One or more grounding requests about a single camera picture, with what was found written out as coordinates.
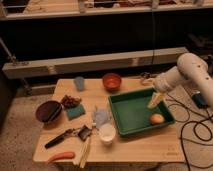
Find blue translucent cup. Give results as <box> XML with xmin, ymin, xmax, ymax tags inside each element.
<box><xmin>74</xmin><ymin>76</ymin><xmax>84</xmax><ymax>91</ymax></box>

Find green plastic tray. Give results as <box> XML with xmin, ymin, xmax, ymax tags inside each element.
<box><xmin>108</xmin><ymin>88</ymin><xmax>175</xmax><ymax>137</ymax></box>

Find wooden beam rail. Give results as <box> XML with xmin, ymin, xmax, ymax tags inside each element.
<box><xmin>2</xmin><ymin>47</ymin><xmax>188</xmax><ymax>79</ymax></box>

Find light blue towel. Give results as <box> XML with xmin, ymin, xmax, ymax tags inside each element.
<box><xmin>92</xmin><ymin>108</ymin><xmax>110</xmax><ymax>129</ymax></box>

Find black metal spatula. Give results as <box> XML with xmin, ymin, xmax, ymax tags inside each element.
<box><xmin>78</xmin><ymin>125</ymin><xmax>92</xmax><ymax>141</ymax></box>

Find red bowl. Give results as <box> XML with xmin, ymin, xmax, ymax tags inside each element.
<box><xmin>102</xmin><ymin>73</ymin><xmax>122</xmax><ymax>91</ymax></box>

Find green sponge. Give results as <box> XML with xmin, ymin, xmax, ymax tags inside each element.
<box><xmin>66</xmin><ymin>104</ymin><xmax>85</xmax><ymax>120</ymax></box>

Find black handled knife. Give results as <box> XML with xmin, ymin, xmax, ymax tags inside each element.
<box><xmin>44</xmin><ymin>128</ymin><xmax>76</xmax><ymax>150</ymax></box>

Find yellow orange fruit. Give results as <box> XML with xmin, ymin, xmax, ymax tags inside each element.
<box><xmin>149</xmin><ymin>113</ymin><xmax>165</xmax><ymax>125</ymax></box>

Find black power adapter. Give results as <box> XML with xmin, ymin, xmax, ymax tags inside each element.
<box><xmin>192</xmin><ymin>93</ymin><xmax>208</xmax><ymax>109</ymax></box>

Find small object behind tray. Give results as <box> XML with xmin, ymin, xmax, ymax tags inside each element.
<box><xmin>140</xmin><ymin>72</ymin><xmax>153</xmax><ymax>86</ymax></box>

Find dark maroon bowl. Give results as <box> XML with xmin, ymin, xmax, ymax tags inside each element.
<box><xmin>35</xmin><ymin>100</ymin><xmax>62</xmax><ymax>123</ymax></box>

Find black cables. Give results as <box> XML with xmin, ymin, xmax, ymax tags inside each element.
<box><xmin>165</xmin><ymin>93</ymin><xmax>213</xmax><ymax>171</ymax></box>

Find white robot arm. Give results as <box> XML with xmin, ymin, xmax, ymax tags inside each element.
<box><xmin>147</xmin><ymin>53</ymin><xmax>213</xmax><ymax>109</ymax></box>

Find brown grape bunch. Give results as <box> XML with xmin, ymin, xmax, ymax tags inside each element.
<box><xmin>61</xmin><ymin>95</ymin><xmax>81</xmax><ymax>108</ymax></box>

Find orange carrot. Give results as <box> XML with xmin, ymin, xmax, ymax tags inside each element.
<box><xmin>46</xmin><ymin>151</ymin><xmax>75</xmax><ymax>164</ymax></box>

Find white cup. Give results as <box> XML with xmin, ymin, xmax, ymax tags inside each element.
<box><xmin>98</xmin><ymin>124</ymin><xmax>116</xmax><ymax>145</ymax></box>

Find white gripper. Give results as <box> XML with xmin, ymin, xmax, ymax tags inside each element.
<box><xmin>147</xmin><ymin>74</ymin><xmax>170</xmax><ymax>109</ymax></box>

